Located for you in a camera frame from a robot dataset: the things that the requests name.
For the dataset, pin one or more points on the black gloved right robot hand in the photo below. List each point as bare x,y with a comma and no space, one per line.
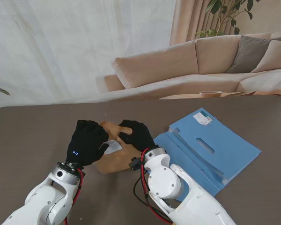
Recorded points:
140,136

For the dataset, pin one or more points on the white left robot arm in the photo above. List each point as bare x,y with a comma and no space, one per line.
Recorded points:
46,199

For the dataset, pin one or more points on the green leafy houseplant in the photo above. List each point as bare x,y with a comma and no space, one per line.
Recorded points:
224,11

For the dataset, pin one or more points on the light wooden coffee table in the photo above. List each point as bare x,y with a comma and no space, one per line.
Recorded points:
182,96

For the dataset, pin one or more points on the white sheer curtain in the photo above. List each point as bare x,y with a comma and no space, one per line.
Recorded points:
72,47

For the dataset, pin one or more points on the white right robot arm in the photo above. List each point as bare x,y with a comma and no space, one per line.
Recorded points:
168,185

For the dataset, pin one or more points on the beige fabric sofa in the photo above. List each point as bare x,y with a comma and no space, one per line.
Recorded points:
168,65

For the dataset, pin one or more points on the white lined letter paper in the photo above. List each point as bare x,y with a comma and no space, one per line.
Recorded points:
113,147

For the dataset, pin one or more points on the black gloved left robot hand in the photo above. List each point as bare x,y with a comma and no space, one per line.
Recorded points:
86,143

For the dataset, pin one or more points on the beige pleated curtain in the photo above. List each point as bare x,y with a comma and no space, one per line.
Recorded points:
185,21

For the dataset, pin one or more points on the brown paper envelope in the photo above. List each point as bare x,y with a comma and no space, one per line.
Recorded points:
117,161

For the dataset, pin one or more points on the beige sofa cushion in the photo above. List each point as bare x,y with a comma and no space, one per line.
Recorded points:
275,57

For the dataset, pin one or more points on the grey sofa cushion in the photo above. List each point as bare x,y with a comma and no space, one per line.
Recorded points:
248,56

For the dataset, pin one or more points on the blue expanding file folder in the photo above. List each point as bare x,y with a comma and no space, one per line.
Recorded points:
227,150

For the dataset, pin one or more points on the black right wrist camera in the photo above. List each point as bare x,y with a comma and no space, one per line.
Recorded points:
135,163

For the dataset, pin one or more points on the dark green plant leaves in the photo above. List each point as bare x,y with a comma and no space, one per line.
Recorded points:
0,90

